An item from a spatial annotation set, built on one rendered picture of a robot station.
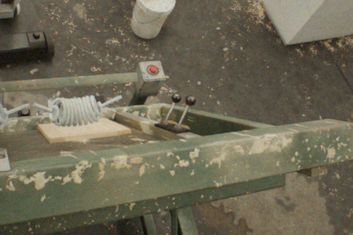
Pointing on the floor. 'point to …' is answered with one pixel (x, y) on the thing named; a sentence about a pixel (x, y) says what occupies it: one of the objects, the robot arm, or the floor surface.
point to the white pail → (152, 9)
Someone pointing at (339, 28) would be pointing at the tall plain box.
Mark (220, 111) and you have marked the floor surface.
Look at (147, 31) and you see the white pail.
